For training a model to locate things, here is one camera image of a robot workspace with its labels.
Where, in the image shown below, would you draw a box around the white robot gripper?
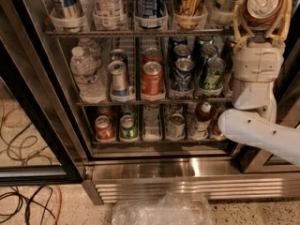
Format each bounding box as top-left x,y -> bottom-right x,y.
232,0 -> 293,83

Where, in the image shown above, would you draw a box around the red coke can top shelf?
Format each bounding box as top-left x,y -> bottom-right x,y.
244,0 -> 283,26

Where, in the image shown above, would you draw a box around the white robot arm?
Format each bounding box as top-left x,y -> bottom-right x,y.
218,0 -> 300,166

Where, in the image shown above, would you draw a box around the middle green soda can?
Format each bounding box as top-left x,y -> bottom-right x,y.
197,44 -> 218,67

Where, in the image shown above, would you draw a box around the green soda can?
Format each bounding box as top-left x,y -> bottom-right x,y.
197,44 -> 218,67
199,57 -> 226,90
119,115 -> 138,140

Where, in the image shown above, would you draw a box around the front green soda can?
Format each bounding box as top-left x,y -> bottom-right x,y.
199,57 -> 226,90

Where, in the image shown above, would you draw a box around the top gold can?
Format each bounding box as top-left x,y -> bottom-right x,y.
172,0 -> 205,29

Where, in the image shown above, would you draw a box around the middle blue pepsi can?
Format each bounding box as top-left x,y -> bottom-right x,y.
172,44 -> 191,61

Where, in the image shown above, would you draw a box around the blue pepsi can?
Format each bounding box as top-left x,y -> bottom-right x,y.
171,58 -> 194,92
172,44 -> 191,61

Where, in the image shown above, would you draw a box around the front blue pepsi can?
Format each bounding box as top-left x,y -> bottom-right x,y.
171,58 -> 194,92

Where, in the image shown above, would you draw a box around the bottom gold brown can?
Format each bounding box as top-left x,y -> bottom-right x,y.
211,112 -> 225,141

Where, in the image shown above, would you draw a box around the rear orange soda can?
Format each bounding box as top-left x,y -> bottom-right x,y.
142,47 -> 163,64

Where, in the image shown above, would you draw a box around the orange soda can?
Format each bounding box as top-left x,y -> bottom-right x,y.
142,47 -> 163,64
142,62 -> 163,96

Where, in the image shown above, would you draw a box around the top blue silver can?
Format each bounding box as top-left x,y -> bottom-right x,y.
136,0 -> 165,29

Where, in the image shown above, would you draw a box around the front orange soda can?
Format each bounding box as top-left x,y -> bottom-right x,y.
142,62 -> 163,96

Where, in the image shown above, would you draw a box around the bottom silver can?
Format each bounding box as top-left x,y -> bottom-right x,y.
167,113 -> 185,141

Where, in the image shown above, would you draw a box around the rear silver blue can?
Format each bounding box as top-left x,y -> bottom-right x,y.
110,49 -> 128,64

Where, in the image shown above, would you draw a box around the stainless steel fridge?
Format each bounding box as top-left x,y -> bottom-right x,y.
0,0 -> 300,204

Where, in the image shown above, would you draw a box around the bottom green soda can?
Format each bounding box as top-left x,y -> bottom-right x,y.
119,115 -> 138,140

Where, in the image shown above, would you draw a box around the bottom red soda can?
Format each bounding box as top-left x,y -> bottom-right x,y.
95,115 -> 114,140

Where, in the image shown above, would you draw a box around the top blue white can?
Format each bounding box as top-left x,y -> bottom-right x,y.
51,0 -> 83,33

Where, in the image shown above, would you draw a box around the brown drink bottle white cap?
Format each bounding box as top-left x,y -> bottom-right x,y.
188,102 -> 212,141

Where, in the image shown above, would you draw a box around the top white labelled bottle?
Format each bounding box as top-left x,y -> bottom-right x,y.
94,0 -> 127,30

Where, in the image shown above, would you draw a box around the rear clear water bottle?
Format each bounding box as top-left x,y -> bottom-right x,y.
78,37 -> 102,68

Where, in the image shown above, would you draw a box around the clear water bottle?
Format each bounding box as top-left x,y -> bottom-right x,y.
70,46 -> 106,103
78,37 -> 102,68

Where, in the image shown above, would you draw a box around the front clear water bottle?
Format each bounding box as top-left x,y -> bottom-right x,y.
70,46 -> 106,103

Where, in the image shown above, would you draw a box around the clear plastic bag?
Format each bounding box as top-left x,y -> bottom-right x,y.
112,193 -> 215,225

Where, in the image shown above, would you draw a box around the black and orange floor cables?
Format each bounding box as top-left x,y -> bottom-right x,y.
0,97 -> 63,225

